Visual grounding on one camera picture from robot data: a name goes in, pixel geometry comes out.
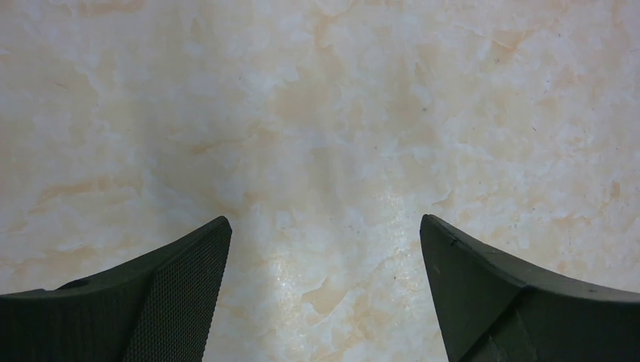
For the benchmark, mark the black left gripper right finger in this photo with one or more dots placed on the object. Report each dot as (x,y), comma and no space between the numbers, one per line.
(493,306)

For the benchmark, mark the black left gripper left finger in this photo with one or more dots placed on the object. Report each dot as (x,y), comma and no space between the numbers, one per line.
(156,307)

